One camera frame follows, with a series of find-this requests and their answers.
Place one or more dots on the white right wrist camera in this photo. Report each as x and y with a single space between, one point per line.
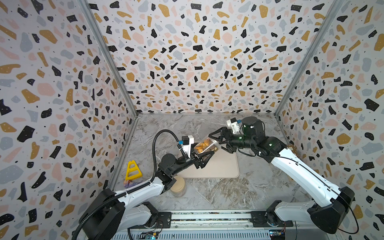
234 125

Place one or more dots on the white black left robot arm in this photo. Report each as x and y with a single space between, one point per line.
112 212

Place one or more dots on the cream rectangular tray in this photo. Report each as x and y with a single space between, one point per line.
221 165

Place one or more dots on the wooden chessboard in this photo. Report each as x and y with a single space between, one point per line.
294 150

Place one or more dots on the small purple toy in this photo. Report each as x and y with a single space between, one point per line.
129 184

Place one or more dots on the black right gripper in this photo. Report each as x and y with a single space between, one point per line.
225 132

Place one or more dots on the jar with beige lid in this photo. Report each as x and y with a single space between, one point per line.
179 187

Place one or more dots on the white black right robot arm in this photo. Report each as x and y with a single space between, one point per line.
330 203

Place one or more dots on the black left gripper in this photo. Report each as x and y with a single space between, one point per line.
197 162

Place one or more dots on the yellow triangular toy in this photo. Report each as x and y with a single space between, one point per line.
133 171

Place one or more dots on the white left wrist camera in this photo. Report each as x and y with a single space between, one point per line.
185 145

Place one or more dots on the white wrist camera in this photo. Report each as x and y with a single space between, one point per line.
185 145
234 125

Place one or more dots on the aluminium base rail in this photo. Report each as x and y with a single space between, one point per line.
218 225

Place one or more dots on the clear plastic cookie jar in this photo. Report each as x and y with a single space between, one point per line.
207 145

